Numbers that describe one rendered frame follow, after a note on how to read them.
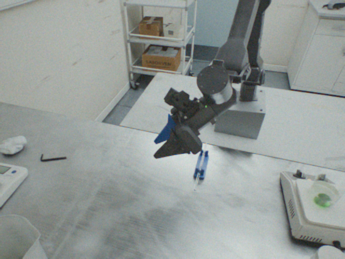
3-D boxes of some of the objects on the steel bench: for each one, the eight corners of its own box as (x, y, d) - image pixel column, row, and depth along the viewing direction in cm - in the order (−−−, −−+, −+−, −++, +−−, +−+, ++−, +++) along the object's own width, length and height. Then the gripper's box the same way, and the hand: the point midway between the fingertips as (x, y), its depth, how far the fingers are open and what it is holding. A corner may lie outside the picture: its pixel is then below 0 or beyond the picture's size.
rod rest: (199, 154, 79) (200, 147, 77) (208, 156, 78) (210, 149, 76) (192, 177, 72) (193, 169, 70) (204, 179, 71) (205, 171, 69)
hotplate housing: (277, 176, 72) (286, 158, 67) (324, 183, 70) (336, 165, 65) (292, 249, 55) (305, 232, 50) (353, 261, 53) (373, 245, 48)
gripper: (230, 130, 43) (164, 179, 46) (208, 108, 61) (161, 144, 63) (211, 104, 41) (143, 157, 44) (194, 89, 59) (147, 127, 62)
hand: (166, 140), depth 53 cm, fingers open, 8 cm apart
